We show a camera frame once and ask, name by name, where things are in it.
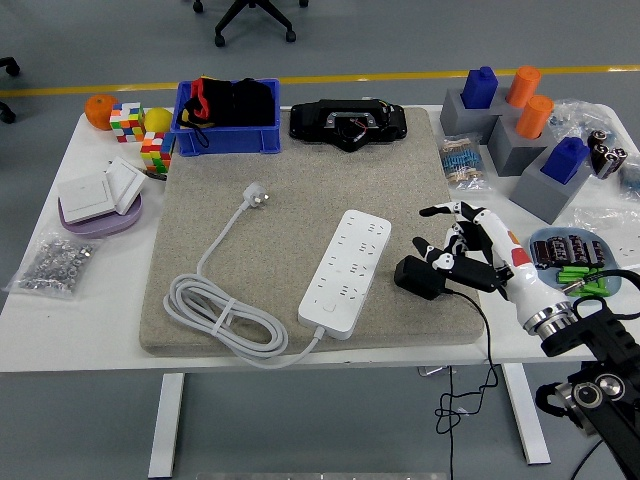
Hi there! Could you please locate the blue block peg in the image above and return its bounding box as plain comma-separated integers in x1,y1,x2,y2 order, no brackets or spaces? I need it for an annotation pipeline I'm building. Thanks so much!
539,136,591,186
460,65,500,110

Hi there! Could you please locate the orange cylinder peg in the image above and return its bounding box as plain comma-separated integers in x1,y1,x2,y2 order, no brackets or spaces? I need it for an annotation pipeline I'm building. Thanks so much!
504,65,543,109
514,94,555,140

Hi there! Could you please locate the multicolour puzzle cube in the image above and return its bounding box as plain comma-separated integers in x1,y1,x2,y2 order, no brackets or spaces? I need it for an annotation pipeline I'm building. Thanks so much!
139,130,175,175
109,102,147,144

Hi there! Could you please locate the black office chair base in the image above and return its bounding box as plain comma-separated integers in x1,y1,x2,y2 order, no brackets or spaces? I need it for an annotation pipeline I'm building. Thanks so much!
0,56,22,125
192,0,310,49

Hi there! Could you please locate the white table leg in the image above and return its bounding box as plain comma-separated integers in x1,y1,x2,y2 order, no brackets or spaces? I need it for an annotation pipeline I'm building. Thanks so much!
148,372,186,479
501,363,553,466

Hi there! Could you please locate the thin black hanging cable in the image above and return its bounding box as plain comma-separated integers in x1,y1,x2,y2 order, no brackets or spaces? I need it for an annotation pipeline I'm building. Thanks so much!
448,369,456,480

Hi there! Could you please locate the black plug adapter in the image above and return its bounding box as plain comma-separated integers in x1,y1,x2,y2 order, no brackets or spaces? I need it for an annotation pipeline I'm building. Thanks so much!
393,254,449,301

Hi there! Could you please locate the light blue plate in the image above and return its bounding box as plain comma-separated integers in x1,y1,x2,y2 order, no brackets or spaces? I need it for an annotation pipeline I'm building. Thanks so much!
528,227,625,305

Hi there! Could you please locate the bag of resistors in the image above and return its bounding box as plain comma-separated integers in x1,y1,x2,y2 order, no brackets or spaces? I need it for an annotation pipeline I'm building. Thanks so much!
437,134,494,192

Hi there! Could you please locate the orange fruit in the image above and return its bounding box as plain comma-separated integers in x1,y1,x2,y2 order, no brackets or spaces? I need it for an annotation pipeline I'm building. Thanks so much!
83,94,121,132

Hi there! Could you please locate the clear bag of blue parts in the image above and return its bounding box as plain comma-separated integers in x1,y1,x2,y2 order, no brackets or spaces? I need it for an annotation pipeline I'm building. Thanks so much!
618,162,640,194
548,98,619,146

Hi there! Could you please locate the grey-brown mat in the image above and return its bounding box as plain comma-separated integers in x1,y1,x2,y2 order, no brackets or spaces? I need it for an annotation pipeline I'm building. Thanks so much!
138,106,486,357

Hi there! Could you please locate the grey block holder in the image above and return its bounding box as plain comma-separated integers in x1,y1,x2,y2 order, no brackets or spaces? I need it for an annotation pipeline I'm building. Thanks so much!
439,88,519,146
509,149,594,225
487,113,556,177

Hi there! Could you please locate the white three-pin wall plug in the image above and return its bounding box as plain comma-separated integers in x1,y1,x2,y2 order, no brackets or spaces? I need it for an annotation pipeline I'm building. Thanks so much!
242,181,272,211

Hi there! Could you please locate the white wall switch panel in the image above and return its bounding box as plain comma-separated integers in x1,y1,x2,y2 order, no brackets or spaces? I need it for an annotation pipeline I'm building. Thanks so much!
104,156,149,216
56,173,117,225

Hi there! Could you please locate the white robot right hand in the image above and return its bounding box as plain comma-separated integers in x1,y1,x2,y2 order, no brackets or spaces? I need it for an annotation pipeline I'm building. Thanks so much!
412,201,570,325

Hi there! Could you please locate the bag of metal nuts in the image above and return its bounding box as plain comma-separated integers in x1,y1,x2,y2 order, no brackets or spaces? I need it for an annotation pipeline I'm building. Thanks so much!
3,229,104,302

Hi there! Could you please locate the black plug cord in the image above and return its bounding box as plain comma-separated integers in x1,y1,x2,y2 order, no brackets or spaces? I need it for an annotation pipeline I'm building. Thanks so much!
433,285,501,436

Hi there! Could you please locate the white power strip cable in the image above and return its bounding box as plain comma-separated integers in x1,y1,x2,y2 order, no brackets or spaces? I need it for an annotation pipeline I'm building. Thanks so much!
162,199,329,371

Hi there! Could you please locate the purple tray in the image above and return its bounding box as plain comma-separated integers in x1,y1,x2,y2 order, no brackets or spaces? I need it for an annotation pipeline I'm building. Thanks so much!
58,192,145,239

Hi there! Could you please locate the clear plastic bag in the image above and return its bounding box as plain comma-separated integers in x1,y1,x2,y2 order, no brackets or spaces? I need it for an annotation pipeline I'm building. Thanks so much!
572,205,640,274

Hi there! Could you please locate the black device housing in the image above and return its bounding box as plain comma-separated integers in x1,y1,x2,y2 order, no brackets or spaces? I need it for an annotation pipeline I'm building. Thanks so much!
288,98,409,153

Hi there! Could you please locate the black and red fabric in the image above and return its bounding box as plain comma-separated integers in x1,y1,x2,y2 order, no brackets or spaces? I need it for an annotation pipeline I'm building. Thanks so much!
175,76,276,149

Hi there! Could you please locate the bundle of dark capacitors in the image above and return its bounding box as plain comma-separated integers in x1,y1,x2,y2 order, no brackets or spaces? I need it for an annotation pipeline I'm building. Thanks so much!
587,128,630,180

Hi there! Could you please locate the blue plastic bin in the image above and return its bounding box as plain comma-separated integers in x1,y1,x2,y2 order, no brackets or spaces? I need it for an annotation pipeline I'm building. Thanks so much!
169,78,283,157

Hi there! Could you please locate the white power strip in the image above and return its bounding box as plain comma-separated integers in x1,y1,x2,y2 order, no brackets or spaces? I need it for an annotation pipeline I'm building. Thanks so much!
297,208,393,341

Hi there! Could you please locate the yellow lemon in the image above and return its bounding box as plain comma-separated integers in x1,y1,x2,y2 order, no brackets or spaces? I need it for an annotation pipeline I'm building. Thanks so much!
143,107,175,135

